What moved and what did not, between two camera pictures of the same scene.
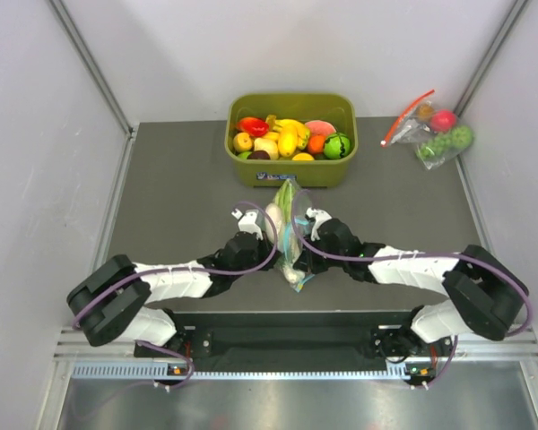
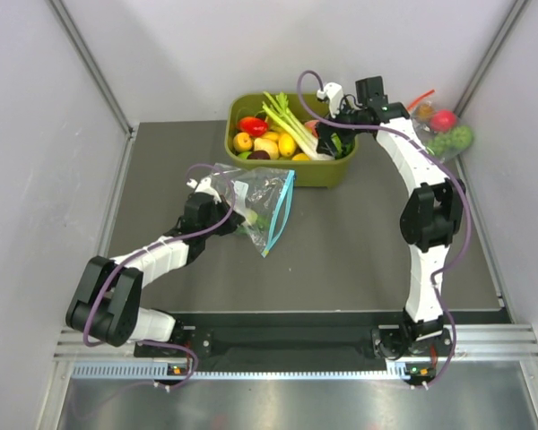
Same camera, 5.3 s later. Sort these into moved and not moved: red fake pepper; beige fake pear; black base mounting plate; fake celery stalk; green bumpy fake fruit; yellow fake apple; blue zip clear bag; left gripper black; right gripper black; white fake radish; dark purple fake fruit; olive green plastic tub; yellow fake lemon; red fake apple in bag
Moved: right gripper black; white fake radish; blue zip clear bag; left gripper black; fake celery stalk
Not moved: black base mounting plate; red fake apple in bag; olive green plastic tub; dark purple fake fruit; yellow fake lemon; green bumpy fake fruit; yellow fake apple; red fake pepper; beige fake pear
